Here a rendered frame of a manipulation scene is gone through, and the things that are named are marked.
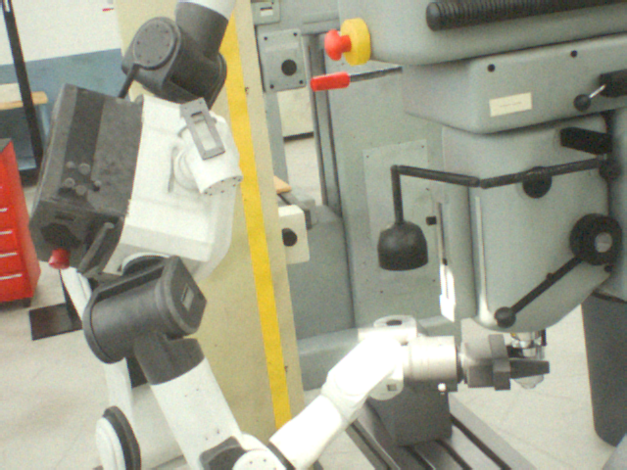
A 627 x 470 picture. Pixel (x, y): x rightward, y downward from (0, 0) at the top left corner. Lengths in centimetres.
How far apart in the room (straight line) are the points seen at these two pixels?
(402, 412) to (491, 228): 67
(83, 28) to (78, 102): 877
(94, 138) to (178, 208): 16
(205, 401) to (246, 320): 182
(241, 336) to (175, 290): 186
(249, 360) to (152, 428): 143
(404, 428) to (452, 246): 64
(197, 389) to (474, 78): 58
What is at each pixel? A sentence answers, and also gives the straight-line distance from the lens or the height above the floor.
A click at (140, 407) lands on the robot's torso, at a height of 110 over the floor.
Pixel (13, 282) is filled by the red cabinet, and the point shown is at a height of 20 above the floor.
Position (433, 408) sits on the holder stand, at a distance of 185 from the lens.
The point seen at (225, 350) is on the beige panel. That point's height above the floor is 62.
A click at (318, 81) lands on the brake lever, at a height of 170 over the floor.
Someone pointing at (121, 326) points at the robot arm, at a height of 141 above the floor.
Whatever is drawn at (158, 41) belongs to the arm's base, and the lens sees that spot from 145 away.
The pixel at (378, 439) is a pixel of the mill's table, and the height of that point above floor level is 91.
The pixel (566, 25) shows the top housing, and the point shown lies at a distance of 120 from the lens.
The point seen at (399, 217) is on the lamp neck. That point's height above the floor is 151.
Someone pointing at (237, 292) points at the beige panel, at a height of 82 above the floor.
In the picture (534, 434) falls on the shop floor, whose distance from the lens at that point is 370.
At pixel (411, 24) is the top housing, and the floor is 178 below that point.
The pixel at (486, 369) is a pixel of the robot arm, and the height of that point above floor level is 125.
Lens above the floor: 187
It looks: 17 degrees down
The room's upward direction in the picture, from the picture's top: 7 degrees counter-clockwise
